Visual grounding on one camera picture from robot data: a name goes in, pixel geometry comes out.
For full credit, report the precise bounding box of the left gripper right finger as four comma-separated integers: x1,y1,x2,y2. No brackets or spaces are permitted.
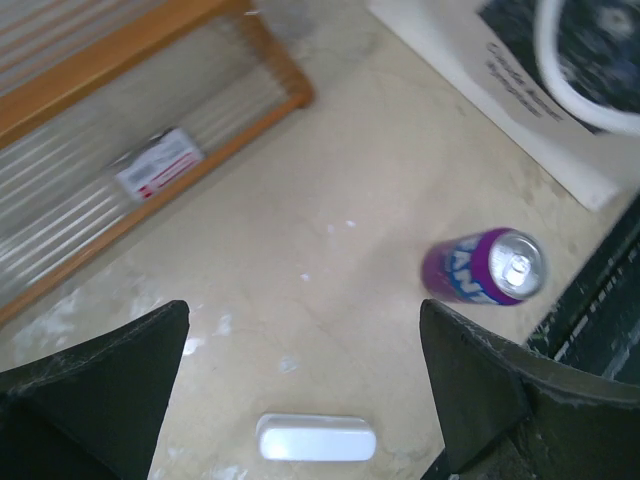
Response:
419,300,639,479

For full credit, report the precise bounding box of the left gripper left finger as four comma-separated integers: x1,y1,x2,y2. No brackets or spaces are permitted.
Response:
1,300,189,479

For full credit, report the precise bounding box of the purple soda can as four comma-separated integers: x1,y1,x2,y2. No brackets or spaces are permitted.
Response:
421,227,548,306

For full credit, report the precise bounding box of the canvas tote bag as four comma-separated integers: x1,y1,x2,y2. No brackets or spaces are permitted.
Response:
369,1,639,211

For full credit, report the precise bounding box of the white tube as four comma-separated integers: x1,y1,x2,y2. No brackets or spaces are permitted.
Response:
255,413,377,463

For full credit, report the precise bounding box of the small printed box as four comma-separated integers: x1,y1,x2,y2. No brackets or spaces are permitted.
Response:
115,127,205,202

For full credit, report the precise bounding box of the wooden shelf rack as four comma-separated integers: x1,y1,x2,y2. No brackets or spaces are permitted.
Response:
1,1,314,321

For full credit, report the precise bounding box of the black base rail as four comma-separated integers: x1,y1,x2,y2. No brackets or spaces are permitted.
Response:
526,198,640,385

